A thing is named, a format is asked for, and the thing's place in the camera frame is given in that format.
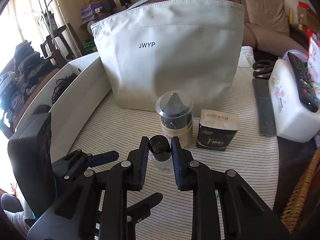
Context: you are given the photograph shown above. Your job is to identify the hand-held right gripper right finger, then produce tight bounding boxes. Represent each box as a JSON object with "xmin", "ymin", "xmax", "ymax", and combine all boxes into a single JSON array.
[{"xmin": 171, "ymin": 137, "xmax": 292, "ymax": 240}]

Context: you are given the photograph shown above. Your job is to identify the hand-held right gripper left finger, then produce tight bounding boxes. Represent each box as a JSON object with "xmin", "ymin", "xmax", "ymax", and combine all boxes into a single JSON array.
[{"xmin": 54, "ymin": 136, "xmax": 150, "ymax": 240}]

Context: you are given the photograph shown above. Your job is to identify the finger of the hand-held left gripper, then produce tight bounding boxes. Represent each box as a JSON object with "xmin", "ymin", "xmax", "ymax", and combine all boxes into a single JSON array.
[
  {"xmin": 75, "ymin": 151, "xmax": 119, "ymax": 173},
  {"xmin": 126, "ymin": 192, "xmax": 163, "ymax": 230}
]

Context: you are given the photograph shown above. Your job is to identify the clear glass bottle black cap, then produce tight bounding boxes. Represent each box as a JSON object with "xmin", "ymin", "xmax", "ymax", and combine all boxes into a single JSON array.
[{"xmin": 147, "ymin": 135, "xmax": 174, "ymax": 176}]

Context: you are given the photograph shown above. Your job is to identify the white storage box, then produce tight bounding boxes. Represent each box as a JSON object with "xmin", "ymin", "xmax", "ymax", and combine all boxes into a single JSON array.
[{"xmin": 11, "ymin": 52, "xmax": 112, "ymax": 162}]

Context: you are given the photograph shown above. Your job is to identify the black device with cable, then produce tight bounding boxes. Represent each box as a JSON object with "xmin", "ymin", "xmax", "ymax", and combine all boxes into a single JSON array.
[{"xmin": 51, "ymin": 73, "xmax": 78, "ymax": 105}]

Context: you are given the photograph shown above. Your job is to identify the striped table mat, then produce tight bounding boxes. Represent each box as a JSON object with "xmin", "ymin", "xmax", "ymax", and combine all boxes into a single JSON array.
[{"xmin": 50, "ymin": 46, "xmax": 279, "ymax": 240}]

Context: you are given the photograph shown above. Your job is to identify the cream pump bottle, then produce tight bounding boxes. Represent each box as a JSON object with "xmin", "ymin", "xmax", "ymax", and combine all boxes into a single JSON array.
[{"xmin": 155, "ymin": 90, "xmax": 194, "ymax": 148}]

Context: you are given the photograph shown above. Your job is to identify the black printed packet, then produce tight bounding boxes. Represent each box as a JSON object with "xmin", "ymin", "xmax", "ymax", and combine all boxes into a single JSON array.
[{"xmin": 196, "ymin": 109, "xmax": 238, "ymax": 152}]

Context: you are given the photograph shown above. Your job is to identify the person's grey clothing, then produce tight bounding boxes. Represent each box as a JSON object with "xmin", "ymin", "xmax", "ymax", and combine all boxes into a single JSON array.
[{"xmin": 0, "ymin": 192, "xmax": 28, "ymax": 235}]

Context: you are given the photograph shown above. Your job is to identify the pile of folded clothes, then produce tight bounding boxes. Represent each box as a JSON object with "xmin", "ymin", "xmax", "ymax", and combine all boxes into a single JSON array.
[{"xmin": 0, "ymin": 40, "xmax": 58, "ymax": 120}]

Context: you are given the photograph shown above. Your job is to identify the white tote bag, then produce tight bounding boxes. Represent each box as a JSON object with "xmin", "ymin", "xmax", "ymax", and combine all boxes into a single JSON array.
[{"xmin": 90, "ymin": 0, "xmax": 245, "ymax": 117}]

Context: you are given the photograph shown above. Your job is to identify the grey slim remote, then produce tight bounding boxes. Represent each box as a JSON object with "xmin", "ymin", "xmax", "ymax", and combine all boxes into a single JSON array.
[{"xmin": 252, "ymin": 78, "xmax": 276, "ymax": 137}]

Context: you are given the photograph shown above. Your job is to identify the black stool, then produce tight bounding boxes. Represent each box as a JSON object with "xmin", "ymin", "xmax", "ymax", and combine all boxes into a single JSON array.
[{"xmin": 40, "ymin": 24, "xmax": 83, "ymax": 65}]

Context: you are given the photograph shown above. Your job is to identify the white tissue box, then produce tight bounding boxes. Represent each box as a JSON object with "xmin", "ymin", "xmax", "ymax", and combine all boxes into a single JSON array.
[{"xmin": 268, "ymin": 59, "xmax": 320, "ymax": 143}]

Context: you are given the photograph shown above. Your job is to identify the wicker basket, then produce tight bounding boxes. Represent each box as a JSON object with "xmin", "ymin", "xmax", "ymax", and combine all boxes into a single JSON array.
[{"xmin": 281, "ymin": 150, "xmax": 320, "ymax": 234}]

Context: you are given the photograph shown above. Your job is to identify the black scissors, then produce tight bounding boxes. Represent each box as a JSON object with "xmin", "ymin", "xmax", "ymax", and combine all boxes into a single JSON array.
[{"xmin": 252, "ymin": 60, "xmax": 275, "ymax": 80}]

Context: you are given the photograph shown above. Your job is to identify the purple packets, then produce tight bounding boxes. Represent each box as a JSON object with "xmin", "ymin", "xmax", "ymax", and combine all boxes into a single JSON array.
[{"xmin": 81, "ymin": 4, "xmax": 103, "ymax": 22}]

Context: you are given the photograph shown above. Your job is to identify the coat rack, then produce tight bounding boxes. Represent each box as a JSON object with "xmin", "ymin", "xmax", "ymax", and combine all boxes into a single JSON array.
[{"xmin": 31, "ymin": 0, "xmax": 75, "ymax": 55}]

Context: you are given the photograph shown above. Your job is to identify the brown sofa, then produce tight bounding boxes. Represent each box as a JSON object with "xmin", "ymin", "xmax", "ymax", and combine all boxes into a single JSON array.
[{"xmin": 139, "ymin": 0, "xmax": 308, "ymax": 58}]

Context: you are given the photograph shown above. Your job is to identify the black remote control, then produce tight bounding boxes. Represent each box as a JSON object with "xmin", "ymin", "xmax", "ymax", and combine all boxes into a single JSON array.
[{"xmin": 287, "ymin": 52, "xmax": 320, "ymax": 113}]

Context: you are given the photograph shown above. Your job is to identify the white red snack packet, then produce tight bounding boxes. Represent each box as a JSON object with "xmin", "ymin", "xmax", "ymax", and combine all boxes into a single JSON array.
[{"xmin": 307, "ymin": 32, "xmax": 320, "ymax": 80}]

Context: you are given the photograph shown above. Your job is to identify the cardboard box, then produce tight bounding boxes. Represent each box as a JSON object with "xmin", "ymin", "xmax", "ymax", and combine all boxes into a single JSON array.
[{"xmin": 297, "ymin": 2, "xmax": 320, "ymax": 33}]

